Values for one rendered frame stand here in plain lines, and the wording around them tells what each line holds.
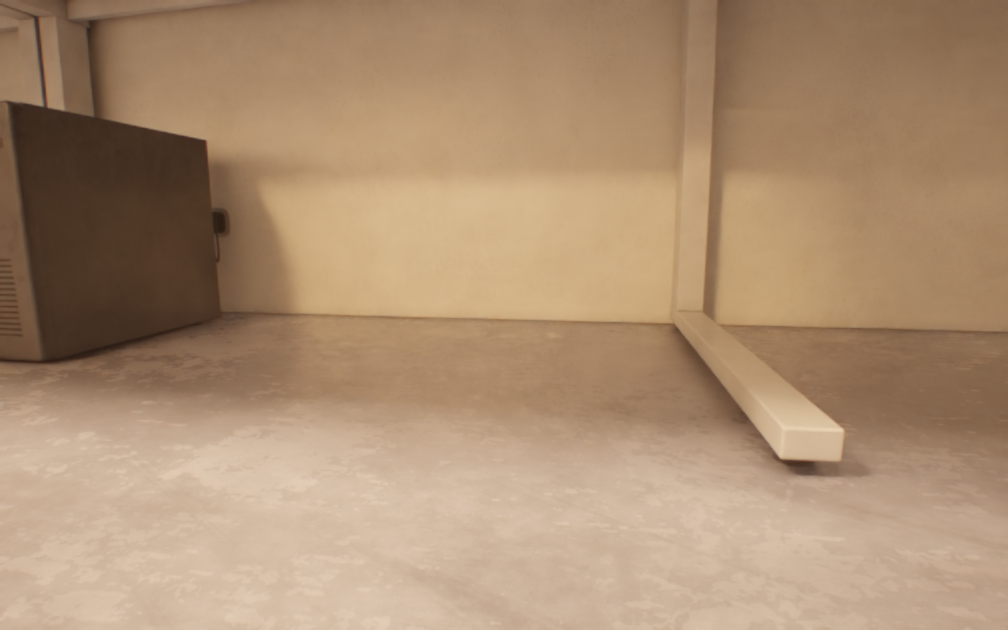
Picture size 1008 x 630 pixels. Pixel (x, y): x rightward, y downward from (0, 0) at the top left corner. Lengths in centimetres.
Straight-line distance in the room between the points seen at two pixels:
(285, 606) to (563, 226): 96
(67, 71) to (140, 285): 64
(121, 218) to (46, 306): 21
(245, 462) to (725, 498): 42
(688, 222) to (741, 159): 20
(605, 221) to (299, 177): 71
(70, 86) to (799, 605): 164
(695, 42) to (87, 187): 109
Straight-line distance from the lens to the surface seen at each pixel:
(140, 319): 120
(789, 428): 51
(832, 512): 48
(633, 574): 37
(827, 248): 126
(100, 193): 115
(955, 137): 137
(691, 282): 108
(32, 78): 171
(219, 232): 148
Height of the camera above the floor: 21
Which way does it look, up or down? 10 degrees down
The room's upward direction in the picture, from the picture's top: straight up
